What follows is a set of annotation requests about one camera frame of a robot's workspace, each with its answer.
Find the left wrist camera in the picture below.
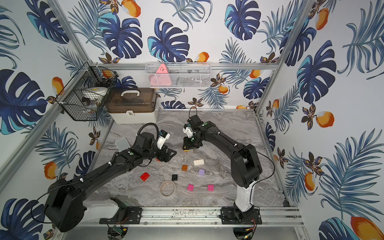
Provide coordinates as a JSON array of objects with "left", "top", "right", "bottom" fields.
[{"left": 157, "top": 130, "right": 171, "bottom": 150}]

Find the red 2x2 lego brick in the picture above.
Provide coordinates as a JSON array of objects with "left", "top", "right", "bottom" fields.
[{"left": 140, "top": 172, "right": 151, "bottom": 182}]

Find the pink 2x2 lego brick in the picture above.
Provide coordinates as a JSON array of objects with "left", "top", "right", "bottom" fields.
[{"left": 187, "top": 184, "right": 194, "bottom": 192}]

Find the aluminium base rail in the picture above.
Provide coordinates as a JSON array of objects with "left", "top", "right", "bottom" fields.
[{"left": 77, "top": 205, "right": 304, "bottom": 228}]

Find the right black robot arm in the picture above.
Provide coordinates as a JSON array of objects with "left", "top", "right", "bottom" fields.
[{"left": 183, "top": 115, "right": 263, "bottom": 214}]

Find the white 2x4 lego brick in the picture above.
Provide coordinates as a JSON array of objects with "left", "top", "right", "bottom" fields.
[{"left": 193, "top": 159, "right": 205, "bottom": 166}]

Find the black wire basket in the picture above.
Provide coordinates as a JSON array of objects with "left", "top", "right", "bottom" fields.
[{"left": 55, "top": 62, "right": 119, "bottom": 122}]

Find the lilac 2x2 lego brick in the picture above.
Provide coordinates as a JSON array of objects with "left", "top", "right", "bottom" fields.
[{"left": 198, "top": 169, "right": 205, "bottom": 176}]

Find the brown lid storage box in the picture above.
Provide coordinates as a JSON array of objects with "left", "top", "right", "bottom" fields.
[{"left": 105, "top": 88, "right": 159, "bottom": 125}]

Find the tape roll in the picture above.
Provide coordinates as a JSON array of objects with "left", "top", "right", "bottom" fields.
[{"left": 159, "top": 181, "right": 177, "bottom": 198}]

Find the white bowl in basket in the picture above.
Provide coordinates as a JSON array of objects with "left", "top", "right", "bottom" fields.
[{"left": 82, "top": 87, "right": 108, "bottom": 99}]

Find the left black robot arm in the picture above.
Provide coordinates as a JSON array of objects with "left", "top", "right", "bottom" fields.
[{"left": 44, "top": 130, "right": 177, "bottom": 232}]

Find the grey square card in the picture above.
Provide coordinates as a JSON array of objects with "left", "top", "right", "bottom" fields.
[{"left": 115, "top": 138, "right": 131, "bottom": 152}]

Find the pink triangle object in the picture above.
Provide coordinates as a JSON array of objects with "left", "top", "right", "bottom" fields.
[{"left": 149, "top": 64, "right": 172, "bottom": 88}]

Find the clear wall shelf basket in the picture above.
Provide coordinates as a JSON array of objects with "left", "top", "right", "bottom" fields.
[{"left": 145, "top": 62, "right": 212, "bottom": 89}]

